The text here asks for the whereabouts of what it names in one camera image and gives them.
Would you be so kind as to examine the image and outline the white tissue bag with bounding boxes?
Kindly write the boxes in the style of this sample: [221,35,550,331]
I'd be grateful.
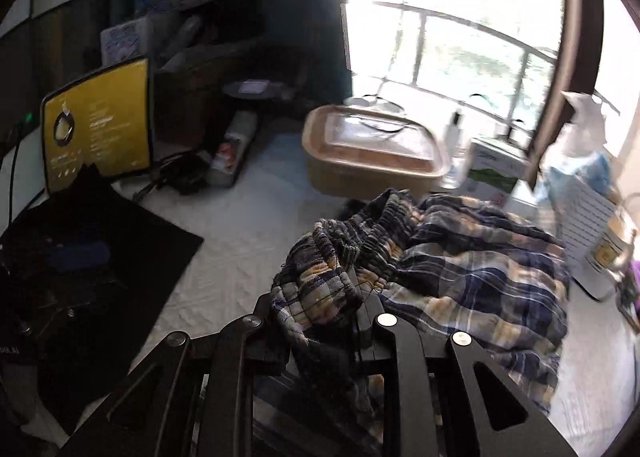
[537,90,613,178]

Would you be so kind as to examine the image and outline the black cloth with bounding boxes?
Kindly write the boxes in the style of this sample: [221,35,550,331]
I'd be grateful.
[0,164,205,435]

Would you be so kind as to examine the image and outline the tablet with yellow screen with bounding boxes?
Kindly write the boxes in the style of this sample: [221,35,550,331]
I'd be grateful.
[40,57,153,195]

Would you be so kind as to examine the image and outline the cream cartoon mug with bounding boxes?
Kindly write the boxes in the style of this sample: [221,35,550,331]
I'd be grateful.
[582,207,640,300]

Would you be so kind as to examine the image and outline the green and white milk carton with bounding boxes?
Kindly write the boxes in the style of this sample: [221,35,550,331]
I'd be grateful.
[467,136,531,208]

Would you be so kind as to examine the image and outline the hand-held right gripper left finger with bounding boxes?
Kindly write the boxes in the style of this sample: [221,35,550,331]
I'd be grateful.
[57,294,296,457]

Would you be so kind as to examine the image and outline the dark window frame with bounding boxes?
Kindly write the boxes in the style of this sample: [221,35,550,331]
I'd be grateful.
[530,0,608,178]

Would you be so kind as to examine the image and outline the cardboard box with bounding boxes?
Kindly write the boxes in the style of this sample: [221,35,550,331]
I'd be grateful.
[155,34,271,148]

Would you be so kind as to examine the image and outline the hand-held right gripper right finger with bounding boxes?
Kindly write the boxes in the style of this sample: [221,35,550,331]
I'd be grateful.
[357,297,581,457]

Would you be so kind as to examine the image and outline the white slotted basket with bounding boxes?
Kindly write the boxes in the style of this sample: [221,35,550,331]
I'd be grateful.
[542,172,619,278]

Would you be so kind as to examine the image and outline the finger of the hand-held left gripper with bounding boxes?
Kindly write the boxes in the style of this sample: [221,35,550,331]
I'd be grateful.
[40,237,115,288]

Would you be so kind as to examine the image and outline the tan lunch box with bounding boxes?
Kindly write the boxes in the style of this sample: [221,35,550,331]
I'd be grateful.
[301,104,451,198]

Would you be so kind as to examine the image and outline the blue packet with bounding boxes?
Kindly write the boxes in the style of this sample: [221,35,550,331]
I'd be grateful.
[545,152,613,203]

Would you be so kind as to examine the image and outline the grey tube bottle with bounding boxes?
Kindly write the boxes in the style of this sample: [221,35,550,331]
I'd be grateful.
[207,110,258,188]

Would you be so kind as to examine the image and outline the balcony railing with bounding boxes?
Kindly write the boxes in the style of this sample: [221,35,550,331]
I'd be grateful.
[345,0,558,103]

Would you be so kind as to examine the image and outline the plaid pants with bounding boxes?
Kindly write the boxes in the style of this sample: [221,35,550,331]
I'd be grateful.
[270,188,571,457]

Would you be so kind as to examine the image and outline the white cartoon box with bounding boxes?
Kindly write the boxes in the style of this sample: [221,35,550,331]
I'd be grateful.
[100,17,153,65]

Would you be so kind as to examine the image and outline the black round device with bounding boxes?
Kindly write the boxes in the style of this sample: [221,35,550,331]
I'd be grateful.
[222,80,283,101]

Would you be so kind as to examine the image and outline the black cable tangle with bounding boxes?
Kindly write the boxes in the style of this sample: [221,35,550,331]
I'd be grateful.
[132,152,213,200]

